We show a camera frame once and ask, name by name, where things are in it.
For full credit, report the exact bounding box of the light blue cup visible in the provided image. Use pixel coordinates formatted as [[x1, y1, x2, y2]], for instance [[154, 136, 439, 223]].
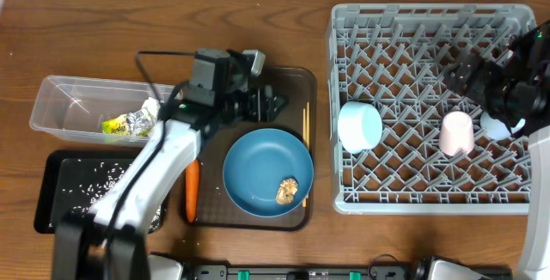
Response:
[[480, 112, 525, 140]]

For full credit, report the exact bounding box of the pink cup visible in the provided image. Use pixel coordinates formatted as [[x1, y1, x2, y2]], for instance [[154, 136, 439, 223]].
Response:
[[439, 111, 474, 156]]

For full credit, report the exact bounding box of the foil wrapper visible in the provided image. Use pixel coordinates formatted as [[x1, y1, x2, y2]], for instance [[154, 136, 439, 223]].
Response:
[[125, 108, 156, 137]]

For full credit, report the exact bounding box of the yellow-green snack wrapper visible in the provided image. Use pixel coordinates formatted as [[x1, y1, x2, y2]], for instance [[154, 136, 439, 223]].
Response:
[[101, 114, 131, 136]]

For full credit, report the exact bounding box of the white rice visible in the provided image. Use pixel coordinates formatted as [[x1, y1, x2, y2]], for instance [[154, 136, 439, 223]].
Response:
[[59, 161, 162, 233]]

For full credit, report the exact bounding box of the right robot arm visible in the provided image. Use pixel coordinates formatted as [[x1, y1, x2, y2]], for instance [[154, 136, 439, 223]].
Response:
[[444, 21, 549, 279]]

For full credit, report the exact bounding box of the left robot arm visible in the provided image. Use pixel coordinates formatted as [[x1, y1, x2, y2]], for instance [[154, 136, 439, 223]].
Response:
[[52, 48, 288, 280]]

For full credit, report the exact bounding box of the grey dishwasher rack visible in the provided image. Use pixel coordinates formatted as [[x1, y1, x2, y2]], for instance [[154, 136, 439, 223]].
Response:
[[327, 3, 536, 215]]

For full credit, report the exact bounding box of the black waste tray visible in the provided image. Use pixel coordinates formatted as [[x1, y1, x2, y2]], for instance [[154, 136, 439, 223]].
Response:
[[34, 149, 168, 234]]

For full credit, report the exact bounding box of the wooden chopstick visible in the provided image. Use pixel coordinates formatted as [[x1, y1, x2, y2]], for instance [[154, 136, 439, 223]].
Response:
[[302, 107, 309, 208], [305, 102, 310, 151]]

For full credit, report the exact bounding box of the dark blue plate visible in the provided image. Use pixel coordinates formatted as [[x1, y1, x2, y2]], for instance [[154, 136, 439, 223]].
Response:
[[223, 128, 315, 218]]

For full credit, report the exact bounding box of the orange carrot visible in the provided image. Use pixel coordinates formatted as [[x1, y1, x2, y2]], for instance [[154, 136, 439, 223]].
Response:
[[185, 160, 200, 222]]

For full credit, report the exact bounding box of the brown food scrap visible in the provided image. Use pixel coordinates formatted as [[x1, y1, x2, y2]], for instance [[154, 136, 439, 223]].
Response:
[[276, 178, 299, 205]]

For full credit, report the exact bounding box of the crumpled white tissue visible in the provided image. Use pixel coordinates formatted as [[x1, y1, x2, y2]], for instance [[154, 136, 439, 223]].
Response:
[[141, 97, 161, 119]]

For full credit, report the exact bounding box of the brown serving tray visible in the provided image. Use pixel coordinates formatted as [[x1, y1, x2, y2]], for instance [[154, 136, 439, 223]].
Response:
[[191, 67, 317, 232]]

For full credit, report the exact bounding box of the clear plastic bin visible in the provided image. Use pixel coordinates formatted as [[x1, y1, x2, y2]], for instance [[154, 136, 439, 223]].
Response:
[[29, 76, 154, 147]]

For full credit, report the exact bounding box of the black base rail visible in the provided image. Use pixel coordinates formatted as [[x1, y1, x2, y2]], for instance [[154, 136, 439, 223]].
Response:
[[148, 264, 512, 280]]

